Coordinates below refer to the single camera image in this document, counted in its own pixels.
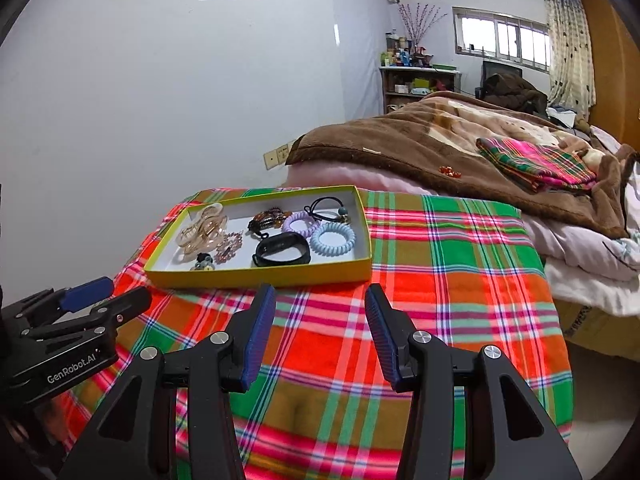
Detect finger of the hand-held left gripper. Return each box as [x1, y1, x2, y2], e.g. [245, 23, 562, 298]
[20, 286, 153, 343]
[0, 276, 114, 333]

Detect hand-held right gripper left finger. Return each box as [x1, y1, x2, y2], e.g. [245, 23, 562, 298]
[59, 283, 277, 480]

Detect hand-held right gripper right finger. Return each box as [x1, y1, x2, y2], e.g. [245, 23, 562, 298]
[364, 283, 583, 480]

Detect yellow-green cardboard box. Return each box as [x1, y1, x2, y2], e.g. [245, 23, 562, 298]
[144, 185, 373, 290]

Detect black smart band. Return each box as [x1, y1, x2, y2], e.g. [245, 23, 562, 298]
[251, 234, 311, 267]

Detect pink rhinestone hair clip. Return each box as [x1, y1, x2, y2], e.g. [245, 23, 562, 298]
[215, 231, 244, 262]

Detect light blue spiral hair tie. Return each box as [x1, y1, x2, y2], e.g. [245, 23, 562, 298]
[310, 221, 357, 259]

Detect brown bead bracelet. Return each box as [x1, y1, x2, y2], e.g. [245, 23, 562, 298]
[247, 207, 292, 240]

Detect black beaded hair tie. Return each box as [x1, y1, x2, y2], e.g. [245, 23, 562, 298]
[303, 196, 352, 226]

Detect plaid bed cloth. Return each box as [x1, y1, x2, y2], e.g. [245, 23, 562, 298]
[50, 187, 573, 480]

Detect beige hair claw clip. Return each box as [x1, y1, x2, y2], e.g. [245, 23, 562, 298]
[176, 203, 230, 263]

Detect pink bed sheet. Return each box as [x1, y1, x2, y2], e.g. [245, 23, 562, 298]
[285, 162, 426, 196]

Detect brown fleece blanket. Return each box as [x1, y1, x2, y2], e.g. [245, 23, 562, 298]
[285, 94, 640, 240]

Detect white quilt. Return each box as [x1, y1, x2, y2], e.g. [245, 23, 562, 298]
[520, 125, 640, 318]

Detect folded plaid cloth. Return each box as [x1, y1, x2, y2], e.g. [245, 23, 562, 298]
[475, 136, 598, 193]

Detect wooden shelf unit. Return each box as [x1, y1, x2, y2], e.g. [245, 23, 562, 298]
[378, 65, 463, 115]

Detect dark brown jacket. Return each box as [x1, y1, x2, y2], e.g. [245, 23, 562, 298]
[482, 74, 548, 116]

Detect group of bottles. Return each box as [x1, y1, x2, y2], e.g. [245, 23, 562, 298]
[380, 30, 433, 68]

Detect black monitor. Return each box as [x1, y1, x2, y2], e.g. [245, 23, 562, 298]
[481, 60, 523, 93]

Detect pink flower branches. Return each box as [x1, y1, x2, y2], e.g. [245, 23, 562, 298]
[397, 2, 448, 43]

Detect window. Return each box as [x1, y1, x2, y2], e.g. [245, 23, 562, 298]
[452, 6, 553, 73]

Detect patterned curtain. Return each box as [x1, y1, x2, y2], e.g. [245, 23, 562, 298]
[542, 0, 597, 113]

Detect wooden wardrobe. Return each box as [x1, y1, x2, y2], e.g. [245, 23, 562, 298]
[582, 0, 640, 148]

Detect purple spiral hair tie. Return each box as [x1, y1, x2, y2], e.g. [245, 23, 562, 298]
[281, 211, 323, 236]

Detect wall outlet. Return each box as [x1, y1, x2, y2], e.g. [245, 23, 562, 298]
[263, 142, 293, 170]

